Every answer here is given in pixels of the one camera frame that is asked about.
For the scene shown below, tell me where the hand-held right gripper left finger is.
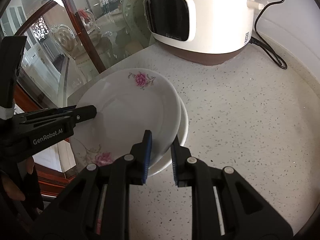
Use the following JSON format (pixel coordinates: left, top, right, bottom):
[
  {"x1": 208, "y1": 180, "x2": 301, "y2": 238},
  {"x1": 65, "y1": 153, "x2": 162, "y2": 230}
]
[{"x1": 35, "y1": 130, "x2": 153, "y2": 240}]

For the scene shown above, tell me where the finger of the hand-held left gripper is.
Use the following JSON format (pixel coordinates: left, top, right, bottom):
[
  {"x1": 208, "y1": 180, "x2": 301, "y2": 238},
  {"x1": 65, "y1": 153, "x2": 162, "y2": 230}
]
[{"x1": 56, "y1": 105, "x2": 97, "y2": 130}]

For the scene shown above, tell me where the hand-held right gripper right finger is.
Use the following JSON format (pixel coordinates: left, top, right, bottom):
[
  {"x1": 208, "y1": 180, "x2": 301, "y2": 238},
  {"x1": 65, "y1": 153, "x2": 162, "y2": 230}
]
[{"x1": 170, "y1": 134, "x2": 293, "y2": 240}]

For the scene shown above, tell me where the small floral white plate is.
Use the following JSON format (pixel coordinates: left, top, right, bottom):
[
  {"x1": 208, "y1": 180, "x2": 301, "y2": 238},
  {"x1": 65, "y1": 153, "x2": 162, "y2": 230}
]
[{"x1": 75, "y1": 68, "x2": 182, "y2": 167}]

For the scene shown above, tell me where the large floral white plate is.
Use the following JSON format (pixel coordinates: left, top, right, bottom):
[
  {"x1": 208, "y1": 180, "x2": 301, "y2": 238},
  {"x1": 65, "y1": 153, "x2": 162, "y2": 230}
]
[{"x1": 69, "y1": 67, "x2": 189, "y2": 178}]

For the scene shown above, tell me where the person's left hand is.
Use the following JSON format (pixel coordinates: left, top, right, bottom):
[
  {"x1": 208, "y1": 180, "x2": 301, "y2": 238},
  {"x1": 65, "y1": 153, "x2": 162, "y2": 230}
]
[{"x1": 0, "y1": 156, "x2": 34, "y2": 202}]

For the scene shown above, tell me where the wooden glass cabinet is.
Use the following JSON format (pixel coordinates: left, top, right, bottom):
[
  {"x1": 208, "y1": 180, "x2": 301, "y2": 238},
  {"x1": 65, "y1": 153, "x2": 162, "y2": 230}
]
[{"x1": 0, "y1": 0, "x2": 160, "y2": 198}]

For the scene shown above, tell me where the cream rice cooker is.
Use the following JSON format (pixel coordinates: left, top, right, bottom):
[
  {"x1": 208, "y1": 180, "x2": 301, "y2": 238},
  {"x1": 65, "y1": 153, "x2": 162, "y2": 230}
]
[{"x1": 144, "y1": 0, "x2": 264, "y2": 66}]

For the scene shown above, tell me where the black power cable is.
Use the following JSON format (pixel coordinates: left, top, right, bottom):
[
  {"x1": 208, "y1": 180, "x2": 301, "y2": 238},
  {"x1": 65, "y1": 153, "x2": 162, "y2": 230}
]
[{"x1": 247, "y1": 0, "x2": 288, "y2": 69}]

